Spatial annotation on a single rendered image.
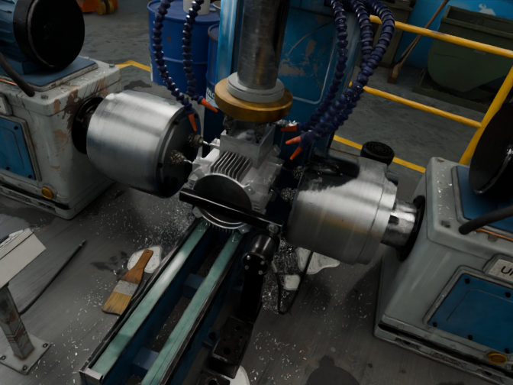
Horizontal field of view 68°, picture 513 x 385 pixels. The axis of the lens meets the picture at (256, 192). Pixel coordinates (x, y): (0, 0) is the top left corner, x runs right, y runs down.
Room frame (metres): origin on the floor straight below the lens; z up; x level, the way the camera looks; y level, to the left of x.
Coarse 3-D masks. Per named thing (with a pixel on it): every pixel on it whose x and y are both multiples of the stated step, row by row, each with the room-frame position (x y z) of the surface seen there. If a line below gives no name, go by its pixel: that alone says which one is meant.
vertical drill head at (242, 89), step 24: (264, 0) 0.77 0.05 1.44; (288, 0) 0.80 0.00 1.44; (264, 24) 0.78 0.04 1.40; (240, 48) 0.80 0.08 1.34; (264, 48) 0.78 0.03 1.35; (240, 72) 0.79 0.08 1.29; (264, 72) 0.78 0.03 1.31; (216, 96) 0.78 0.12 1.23; (240, 96) 0.76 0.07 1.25; (264, 96) 0.76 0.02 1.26; (288, 96) 0.82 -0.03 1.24; (240, 120) 0.74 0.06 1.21; (264, 120) 0.74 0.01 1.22
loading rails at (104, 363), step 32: (192, 224) 0.69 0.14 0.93; (192, 256) 0.61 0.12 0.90; (224, 256) 0.61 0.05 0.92; (160, 288) 0.49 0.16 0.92; (192, 288) 0.56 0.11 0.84; (224, 288) 0.55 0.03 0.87; (128, 320) 0.40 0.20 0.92; (160, 320) 0.47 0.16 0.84; (192, 320) 0.43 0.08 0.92; (96, 352) 0.33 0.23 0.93; (128, 352) 0.36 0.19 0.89; (160, 352) 0.35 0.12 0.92; (192, 352) 0.40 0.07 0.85; (96, 384) 0.28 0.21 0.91; (160, 384) 0.29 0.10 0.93
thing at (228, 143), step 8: (232, 128) 0.84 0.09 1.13; (240, 128) 0.87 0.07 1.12; (248, 128) 0.88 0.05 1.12; (272, 128) 0.84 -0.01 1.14; (224, 136) 0.77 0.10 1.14; (232, 136) 0.82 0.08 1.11; (240, 136) 0.83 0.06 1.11; (248, 136) 0.80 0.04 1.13; (264, 136) 0.85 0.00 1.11; (272, 136) 0.85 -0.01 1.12; (224, 144) 0.77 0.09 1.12; (232, 144) 0.77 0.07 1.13; (240, 144) 0.76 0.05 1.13; (248, 144) 0.76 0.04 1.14; (256, 144) 0.75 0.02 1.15; (264, 144) 0.78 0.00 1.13; (272, 144) 0.85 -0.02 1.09; (224, 152) 0.77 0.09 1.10; (232, 152) 0.77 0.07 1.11; (240, 152) 0.76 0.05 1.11; (248, 152) 0.76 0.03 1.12; (256, 152) 0.75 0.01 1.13; (264, 152) 0.79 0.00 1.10; (256, 160) 0.75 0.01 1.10; (256, 168) 0.75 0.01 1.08
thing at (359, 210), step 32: (320, 160) 0.71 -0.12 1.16; (352, 160) 0.72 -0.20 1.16; (288, 192) 0.69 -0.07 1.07; (320, 192) 0.64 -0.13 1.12; (352, 192) 0.64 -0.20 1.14; (384, 192) 0.65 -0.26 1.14; (288, 224) 0.62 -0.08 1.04; (320, 224) 0.61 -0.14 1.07; (352, 224) 0.60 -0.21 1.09; (384, 224) 0.60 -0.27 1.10; (352, 256) 0.59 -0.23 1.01
